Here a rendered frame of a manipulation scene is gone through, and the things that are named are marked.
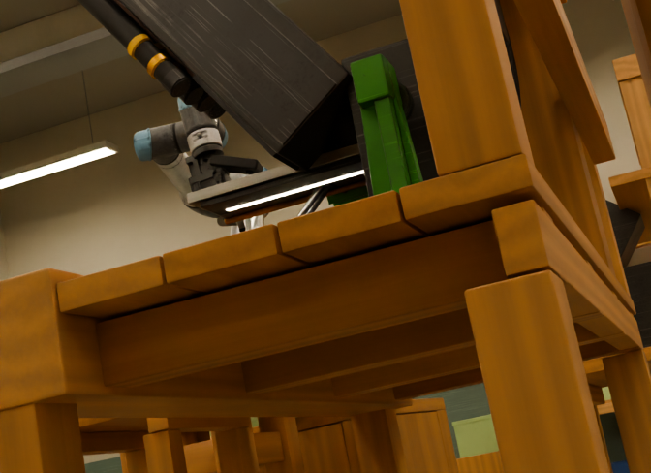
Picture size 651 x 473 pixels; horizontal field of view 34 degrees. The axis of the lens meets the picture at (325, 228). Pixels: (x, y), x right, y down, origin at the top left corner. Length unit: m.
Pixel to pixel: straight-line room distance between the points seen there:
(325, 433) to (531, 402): 1.77
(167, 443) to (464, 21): 0.98
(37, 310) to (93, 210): 9.51
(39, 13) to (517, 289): 8.01
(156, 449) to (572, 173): 0.91
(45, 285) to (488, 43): 0.57
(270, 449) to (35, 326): 1.34
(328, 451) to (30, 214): 8.58
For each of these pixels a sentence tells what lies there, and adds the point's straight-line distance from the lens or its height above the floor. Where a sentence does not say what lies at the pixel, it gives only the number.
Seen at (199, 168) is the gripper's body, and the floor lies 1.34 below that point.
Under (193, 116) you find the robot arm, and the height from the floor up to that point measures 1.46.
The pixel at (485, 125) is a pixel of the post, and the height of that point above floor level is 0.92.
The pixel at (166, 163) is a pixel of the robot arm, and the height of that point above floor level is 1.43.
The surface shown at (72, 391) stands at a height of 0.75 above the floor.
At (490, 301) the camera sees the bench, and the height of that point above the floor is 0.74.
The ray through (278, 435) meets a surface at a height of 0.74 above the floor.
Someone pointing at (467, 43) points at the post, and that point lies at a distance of 1.15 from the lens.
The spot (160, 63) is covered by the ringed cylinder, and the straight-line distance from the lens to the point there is 1.82.
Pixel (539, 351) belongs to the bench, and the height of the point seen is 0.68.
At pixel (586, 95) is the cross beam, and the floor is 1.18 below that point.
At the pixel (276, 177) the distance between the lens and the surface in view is 1.82.
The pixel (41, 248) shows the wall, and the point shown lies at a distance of 11.04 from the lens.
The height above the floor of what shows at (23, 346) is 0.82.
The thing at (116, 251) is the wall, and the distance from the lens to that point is 10.58.
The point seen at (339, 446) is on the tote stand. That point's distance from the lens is 2.80.
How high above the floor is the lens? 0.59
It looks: 13 degrees up
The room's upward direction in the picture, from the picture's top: 11 degrees counter-clockwise
